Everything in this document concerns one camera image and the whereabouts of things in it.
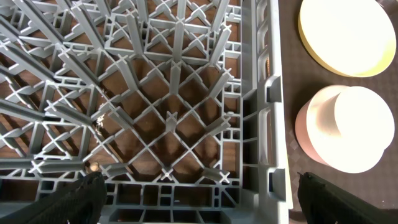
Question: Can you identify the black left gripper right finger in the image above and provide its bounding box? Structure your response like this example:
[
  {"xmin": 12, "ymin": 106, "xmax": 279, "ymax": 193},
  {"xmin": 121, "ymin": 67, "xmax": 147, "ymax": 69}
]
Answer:
[{"xmin": 297, "ymin": 172, "xmax": 397, "ymax": 224}]

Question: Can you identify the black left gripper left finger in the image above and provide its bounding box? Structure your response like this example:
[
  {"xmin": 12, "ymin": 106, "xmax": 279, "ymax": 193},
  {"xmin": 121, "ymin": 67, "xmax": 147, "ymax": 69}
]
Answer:
[{"xmin": 1, "ymin": 172, "xmax": 107, "ymax": 224}]

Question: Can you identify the pink white bowl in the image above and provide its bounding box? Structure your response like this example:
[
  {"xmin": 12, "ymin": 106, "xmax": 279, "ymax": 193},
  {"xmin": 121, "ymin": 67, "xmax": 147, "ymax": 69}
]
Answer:
[{"xmin": 295, "ymin": 85, "xmax": 395, "ymax": 174}]

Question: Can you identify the grey plastic dishwasher rack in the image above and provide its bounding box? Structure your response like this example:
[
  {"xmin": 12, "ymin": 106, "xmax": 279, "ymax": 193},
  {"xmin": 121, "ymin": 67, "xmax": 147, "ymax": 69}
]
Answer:
[{"xmin": 1, "ymin": 0, "xmax": 292, "ymax": 223}]

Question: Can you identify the dark brown serving tray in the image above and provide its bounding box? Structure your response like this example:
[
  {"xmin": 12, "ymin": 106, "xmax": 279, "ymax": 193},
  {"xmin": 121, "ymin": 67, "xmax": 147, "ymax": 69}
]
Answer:
[{"xmin": 279, "ymin": 0, "xmax": 397, "ymax": 221}]

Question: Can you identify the yellow round plate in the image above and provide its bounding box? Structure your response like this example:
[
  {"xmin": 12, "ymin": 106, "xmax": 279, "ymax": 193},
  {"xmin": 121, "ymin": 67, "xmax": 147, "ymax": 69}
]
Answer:
[{"xmin": 298, "ymin": 0, "xmax": 397, "ymax": 78}]

